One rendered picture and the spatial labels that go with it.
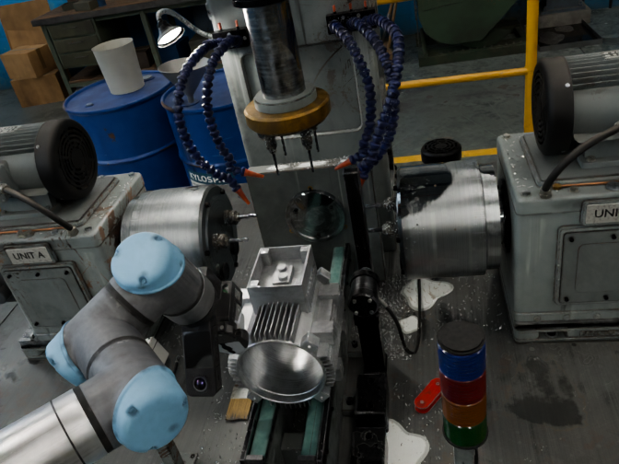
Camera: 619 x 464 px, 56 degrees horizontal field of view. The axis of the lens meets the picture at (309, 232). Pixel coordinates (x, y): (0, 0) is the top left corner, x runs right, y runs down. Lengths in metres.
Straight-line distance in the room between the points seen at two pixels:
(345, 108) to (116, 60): 1.98
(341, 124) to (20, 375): 1.01
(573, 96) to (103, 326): 0.85
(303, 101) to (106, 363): 0.70
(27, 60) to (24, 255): 5.50
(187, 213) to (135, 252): 0.60
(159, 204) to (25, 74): 5.69
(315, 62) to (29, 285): 0.84
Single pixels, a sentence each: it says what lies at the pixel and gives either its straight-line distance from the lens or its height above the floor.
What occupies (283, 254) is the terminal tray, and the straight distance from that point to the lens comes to 1.12.
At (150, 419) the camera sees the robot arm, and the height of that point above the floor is 1.33.
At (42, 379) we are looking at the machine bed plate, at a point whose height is 0.80.
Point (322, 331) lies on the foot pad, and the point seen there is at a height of 1.08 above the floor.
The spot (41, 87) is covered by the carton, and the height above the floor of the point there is 0.18.
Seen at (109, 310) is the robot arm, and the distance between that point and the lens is 0.72.
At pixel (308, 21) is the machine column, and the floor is 1.44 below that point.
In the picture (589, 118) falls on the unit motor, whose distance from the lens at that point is 1.17.
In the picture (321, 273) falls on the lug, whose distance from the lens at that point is 1.11.
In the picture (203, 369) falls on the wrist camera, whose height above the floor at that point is 1.18.
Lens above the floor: 1.76
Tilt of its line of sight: 33 degrees down
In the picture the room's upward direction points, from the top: 12 degrees counter-clockwise
